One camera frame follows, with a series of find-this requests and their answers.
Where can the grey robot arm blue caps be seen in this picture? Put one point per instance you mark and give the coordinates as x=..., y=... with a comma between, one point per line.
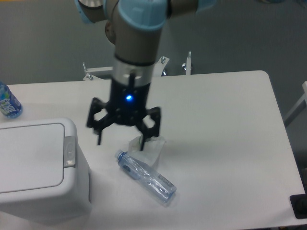
x=136, y=27

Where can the white metal base frame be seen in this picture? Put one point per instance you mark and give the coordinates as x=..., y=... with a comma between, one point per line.
x=104, y=73

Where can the black clamp at table edge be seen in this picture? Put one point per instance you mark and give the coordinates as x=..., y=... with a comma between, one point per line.
x=299, y=205

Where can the white push-lid trash can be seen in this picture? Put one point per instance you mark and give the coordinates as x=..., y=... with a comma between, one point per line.
x=44, y=175

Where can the white frame at right edge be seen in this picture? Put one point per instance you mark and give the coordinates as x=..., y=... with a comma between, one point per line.
x=297, y=108

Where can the crushed clear plastic bottle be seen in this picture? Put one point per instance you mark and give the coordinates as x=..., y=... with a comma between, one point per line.
x=147, y=177

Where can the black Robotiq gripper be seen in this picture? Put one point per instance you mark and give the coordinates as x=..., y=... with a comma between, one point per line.
x=128, y=105

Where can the blue labelled water bottle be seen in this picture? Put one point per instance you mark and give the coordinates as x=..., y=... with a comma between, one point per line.
x=10, y=106

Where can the crumpled white plastic wrapper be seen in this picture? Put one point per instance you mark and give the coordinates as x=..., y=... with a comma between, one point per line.
x=151, y=149

